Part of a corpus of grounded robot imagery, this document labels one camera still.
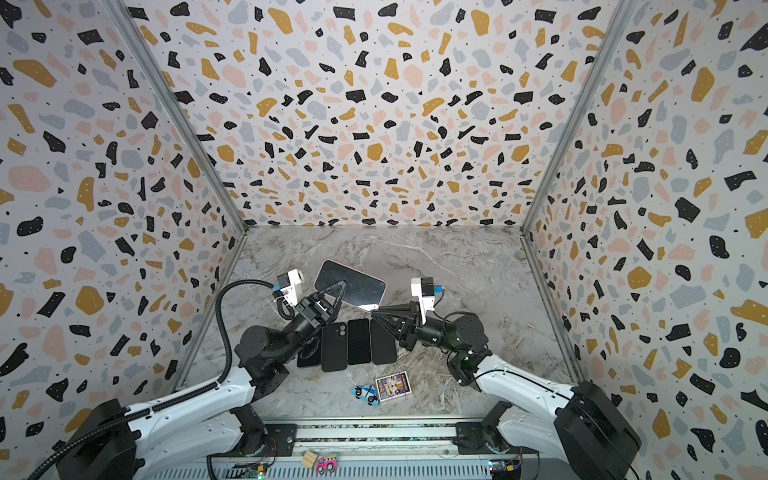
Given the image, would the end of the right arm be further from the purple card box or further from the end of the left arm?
the purple card box

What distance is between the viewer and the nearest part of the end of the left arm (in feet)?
1.94

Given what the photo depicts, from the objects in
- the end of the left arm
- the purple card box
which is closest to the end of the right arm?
the end of the left arm

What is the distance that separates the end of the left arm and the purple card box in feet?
1.04

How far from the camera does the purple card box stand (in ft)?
2.67
